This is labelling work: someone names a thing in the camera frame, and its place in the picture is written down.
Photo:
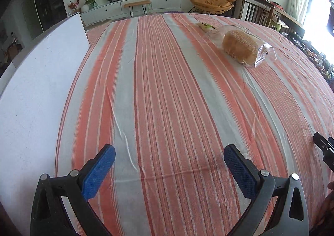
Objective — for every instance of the orange striped tablecloth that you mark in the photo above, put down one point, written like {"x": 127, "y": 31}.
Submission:
{"x": 177, "y": 111}

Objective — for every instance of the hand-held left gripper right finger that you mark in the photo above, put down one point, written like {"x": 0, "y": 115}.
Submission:
{"x": 240, "y": 173}

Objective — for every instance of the small yellow snack packet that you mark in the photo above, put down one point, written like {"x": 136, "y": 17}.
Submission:
{"x": 206, "y": 26}

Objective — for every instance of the bread in clear bag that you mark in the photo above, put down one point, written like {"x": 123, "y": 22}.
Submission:
{"x": 240, "y": 45}

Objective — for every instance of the row of small clutter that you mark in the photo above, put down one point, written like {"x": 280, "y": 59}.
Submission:
{"x": 318, "y": 56}

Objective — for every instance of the person's right hand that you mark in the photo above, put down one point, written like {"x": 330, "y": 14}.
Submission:
{"x": 326, "y": 212}

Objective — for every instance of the red flower arrangement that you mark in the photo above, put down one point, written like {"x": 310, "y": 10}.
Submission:
{"x": 73, "y": 5}

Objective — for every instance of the white board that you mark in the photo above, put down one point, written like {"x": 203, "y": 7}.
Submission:
{"x": 36, "y": 82}

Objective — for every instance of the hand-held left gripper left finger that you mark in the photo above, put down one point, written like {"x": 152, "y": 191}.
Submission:
{"x": 97, "y": 170}

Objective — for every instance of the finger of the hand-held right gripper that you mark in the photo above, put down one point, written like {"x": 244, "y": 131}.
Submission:
{"x": 326, "y": 147}

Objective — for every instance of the orange lounge chair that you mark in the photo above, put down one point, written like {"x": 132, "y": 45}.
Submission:
{"x": 214, "y": 0}

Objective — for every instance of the bushy potted plant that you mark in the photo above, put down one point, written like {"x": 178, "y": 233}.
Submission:
{"x": 92, "y": 0}

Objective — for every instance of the wooden bench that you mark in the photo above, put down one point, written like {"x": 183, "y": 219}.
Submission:
{"x": 137, "y": 4}

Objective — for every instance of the white television cabinet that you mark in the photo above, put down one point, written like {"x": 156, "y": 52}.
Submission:
{"x": 167, "y": 2}

